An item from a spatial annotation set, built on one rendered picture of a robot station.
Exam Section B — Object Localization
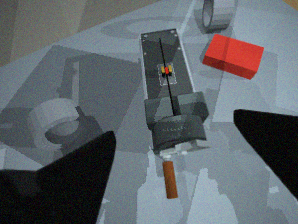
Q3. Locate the grey cylinder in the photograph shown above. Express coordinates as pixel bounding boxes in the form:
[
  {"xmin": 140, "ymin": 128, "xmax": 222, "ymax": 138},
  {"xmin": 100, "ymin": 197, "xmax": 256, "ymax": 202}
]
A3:
[
  {"xmin": 202, "ymin": 0, "xmax": 235, "ymax": 32},
  {"xmin": 27, "ymin": 98, "xmax": 89, "ymax": 150}
]

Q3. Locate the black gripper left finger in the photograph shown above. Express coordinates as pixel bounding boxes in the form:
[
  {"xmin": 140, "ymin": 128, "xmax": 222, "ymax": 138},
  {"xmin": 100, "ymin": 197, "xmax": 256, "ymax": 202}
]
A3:
[{"xmin": 0, "ymin": 131, "xmax": 116, "ymax": 224}]

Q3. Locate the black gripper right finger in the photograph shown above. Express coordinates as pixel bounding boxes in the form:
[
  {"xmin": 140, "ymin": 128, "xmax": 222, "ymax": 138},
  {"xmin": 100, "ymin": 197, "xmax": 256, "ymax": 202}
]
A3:
[{"xmin": 233, "ymin": 109, "xmax": 298, "ymax": 201}]

